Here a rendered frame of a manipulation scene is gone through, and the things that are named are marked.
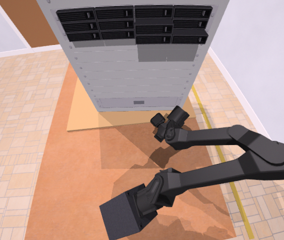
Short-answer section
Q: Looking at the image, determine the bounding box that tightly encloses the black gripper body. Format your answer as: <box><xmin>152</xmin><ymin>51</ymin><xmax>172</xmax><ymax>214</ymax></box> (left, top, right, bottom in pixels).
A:
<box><xmin>150</xmin><ymin>113</ymin><xmax>164</xmax><ymax>127</ymax></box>

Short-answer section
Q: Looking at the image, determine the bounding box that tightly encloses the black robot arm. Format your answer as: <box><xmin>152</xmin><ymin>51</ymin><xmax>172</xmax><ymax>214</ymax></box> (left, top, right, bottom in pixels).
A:
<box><xmin>133</xmin><ymin>105</ymin><xmax>284</xmax><ymax>218</ymax></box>

